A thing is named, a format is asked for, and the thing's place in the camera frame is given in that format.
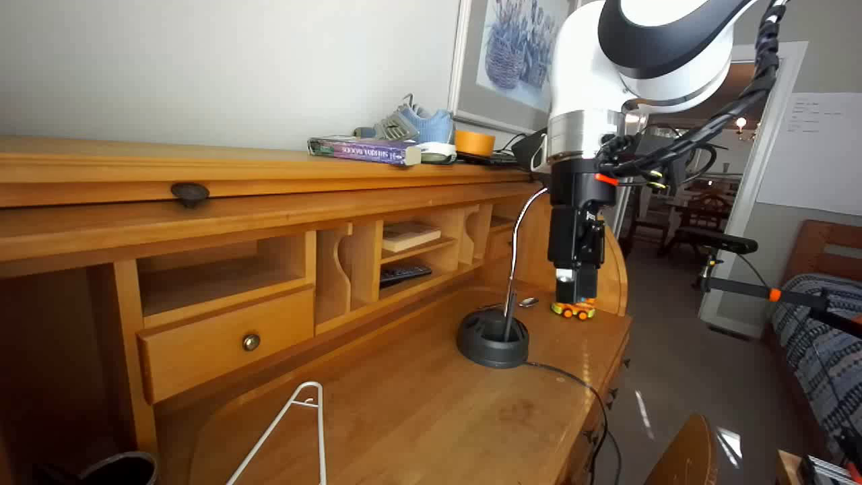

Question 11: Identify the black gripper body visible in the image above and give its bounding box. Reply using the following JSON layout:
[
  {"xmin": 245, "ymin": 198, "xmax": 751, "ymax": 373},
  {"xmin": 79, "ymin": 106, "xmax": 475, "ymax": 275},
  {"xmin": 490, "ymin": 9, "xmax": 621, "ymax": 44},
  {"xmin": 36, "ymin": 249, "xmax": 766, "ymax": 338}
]
[{"xmin": 548, "ymin": 159, "xmax": 610, "ymax": 271}]

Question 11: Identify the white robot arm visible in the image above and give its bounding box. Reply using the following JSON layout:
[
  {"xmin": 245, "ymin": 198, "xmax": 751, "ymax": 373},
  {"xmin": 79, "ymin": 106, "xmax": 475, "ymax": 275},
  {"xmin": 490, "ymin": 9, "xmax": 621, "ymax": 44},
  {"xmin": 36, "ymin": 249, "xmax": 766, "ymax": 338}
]
[{"xmin": 544, "ymin": 0, "xmax": 754, "ymax": 304}]

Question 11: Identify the black desk lamp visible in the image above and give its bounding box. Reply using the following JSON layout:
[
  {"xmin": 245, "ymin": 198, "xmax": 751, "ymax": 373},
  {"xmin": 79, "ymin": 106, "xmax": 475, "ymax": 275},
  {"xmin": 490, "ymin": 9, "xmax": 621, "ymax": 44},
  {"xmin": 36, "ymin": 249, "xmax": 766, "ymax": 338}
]
[{"xmin": 456, "ymin": 126, "xmax": 552, "ymax": 369}]

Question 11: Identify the orange toy car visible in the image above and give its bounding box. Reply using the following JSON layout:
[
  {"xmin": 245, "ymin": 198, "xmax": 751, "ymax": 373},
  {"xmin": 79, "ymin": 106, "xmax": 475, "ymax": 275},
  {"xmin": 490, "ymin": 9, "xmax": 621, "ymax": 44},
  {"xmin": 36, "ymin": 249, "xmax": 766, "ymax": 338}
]
[{"xmin": 551, "ymin": 303, "xmax": 595, "ymax": 322}]

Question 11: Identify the orange tape roll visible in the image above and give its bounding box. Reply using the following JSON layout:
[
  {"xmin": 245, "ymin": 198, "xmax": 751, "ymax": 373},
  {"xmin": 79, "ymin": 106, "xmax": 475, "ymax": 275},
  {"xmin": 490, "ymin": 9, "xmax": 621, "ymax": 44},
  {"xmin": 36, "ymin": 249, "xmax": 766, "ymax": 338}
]
[{"xmin": 456, "ymin": 131, "xmax": 495, "ymax": 159}]

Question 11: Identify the tan notebook in cubby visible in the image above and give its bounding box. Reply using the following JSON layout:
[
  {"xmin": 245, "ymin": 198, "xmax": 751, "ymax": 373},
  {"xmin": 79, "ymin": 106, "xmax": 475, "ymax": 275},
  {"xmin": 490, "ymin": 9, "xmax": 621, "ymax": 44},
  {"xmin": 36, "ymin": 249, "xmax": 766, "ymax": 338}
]
[{"xmin": 382, "ymin": 226, "xmax": 443, "ymax": 253}]

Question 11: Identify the black flat device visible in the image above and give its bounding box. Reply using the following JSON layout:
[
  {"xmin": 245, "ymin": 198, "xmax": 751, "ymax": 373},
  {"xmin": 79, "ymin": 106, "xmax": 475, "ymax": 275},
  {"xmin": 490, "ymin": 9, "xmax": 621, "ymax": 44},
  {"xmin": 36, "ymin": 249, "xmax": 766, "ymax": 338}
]
[{"xmin": 381, "ymin": 264, "xmax": 432, "ymax": 288}]

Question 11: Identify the framed blue picture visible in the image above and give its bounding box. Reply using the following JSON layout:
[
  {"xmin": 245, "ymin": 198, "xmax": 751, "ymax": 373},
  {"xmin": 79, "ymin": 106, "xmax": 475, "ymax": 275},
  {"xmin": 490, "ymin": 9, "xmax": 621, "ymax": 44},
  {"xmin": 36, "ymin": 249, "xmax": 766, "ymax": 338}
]
[{"xmin": 451, "ymin": 0, "xmax": 575, "ymax": 132}]

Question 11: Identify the wooden chair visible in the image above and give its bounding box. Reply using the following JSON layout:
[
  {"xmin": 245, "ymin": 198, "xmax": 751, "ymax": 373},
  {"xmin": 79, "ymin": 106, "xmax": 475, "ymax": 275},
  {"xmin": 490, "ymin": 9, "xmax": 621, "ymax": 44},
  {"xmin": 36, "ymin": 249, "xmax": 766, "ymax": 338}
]
[{"xmin": 645, "ymin": 415, "xmax": 718, "ymax": 485}]

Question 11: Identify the striped bed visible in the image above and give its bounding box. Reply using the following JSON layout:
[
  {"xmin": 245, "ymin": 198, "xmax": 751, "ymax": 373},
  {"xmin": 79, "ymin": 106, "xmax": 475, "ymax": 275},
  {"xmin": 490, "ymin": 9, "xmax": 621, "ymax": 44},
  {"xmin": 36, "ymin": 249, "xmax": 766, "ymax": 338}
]
[{"xmin": 772, "ymin": 219, "xmax": 862, "ymax": 461}]

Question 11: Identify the wooden roll-top desk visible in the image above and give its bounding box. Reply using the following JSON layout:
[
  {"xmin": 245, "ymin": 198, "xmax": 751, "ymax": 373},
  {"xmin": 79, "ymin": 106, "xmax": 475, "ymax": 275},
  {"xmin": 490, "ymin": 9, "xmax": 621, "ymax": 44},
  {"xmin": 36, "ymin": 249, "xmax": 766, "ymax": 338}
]
[{"xmin": 0, "ymin": 139, "xmax": 630, "ymax": 485}]

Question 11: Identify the small wooden drawer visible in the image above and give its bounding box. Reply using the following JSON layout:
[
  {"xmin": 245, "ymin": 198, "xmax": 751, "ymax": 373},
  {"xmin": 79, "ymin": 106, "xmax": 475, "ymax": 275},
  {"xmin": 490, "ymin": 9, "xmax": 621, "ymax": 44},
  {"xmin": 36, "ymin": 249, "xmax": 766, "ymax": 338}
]
[{"xmin": 143, "ymin": 288, "xmax": 314, "ymax": 403}]

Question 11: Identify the black cup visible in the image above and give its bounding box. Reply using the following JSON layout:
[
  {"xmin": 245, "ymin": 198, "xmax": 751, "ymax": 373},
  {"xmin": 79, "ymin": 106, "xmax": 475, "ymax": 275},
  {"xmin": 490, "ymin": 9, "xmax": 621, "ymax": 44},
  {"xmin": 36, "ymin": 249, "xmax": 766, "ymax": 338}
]
[{"xmin": 82, "ymin": 454, "xmax": 160, "ymax": 485}]

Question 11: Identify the black robot cable conduit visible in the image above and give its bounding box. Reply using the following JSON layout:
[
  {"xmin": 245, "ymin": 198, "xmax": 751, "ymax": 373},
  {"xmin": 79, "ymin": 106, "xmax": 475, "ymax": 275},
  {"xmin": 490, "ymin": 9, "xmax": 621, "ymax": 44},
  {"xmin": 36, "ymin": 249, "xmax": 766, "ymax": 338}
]
[{"xmin": 595, "ymin": 0, "xmax": 792, "ymax": 193}]

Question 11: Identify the black lamp power cable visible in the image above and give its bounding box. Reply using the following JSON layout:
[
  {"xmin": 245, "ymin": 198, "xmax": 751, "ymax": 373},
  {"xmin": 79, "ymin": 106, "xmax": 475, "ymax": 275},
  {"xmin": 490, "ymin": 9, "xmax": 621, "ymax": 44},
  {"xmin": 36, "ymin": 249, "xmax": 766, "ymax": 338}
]
[{"xmin": 526, "ymin": 360, "xmax": 625, "ymax": 485}]

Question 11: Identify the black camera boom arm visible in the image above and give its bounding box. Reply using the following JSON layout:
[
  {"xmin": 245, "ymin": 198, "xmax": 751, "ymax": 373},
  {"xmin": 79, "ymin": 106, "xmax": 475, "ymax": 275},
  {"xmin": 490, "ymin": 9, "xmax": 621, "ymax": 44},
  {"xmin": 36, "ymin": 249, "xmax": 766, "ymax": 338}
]
[{"xmin": 698, "ymin": 234, "xmax": 862, "ymax": 338}]

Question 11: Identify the white wire hanger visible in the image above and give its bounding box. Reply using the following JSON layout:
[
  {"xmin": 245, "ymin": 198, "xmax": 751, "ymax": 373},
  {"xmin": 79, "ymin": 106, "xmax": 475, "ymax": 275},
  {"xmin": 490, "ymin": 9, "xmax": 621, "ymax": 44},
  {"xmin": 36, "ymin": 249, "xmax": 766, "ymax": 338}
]
[{"xmin": 226, "ymin": 381, "xmax": 328, "ymax": 485}]

